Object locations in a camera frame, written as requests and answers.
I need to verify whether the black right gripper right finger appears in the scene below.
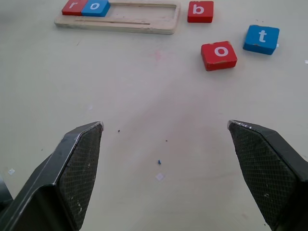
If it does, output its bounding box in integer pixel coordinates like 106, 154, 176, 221
227, 119, 308, 231

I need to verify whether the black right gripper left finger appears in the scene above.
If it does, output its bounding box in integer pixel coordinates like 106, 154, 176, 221
0, 121, 104, 231

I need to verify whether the red letter tile o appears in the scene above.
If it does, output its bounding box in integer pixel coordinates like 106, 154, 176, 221
201, 40, 238, 72

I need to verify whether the blue letter tile t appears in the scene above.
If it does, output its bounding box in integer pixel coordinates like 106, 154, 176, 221
243, 25, 280, 56

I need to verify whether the red letter tile b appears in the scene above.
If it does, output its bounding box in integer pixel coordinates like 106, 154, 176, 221
187, 0, 214, 24

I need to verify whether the red letter tile r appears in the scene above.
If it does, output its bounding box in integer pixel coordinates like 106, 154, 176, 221
62, 0, 89, 16

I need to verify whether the blue letter tile o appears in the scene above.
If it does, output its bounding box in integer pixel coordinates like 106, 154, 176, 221
81, 0, 111, 17

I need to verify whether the light wooden letter tray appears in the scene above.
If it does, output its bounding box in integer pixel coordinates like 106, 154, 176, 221
54, 1, 181, 35

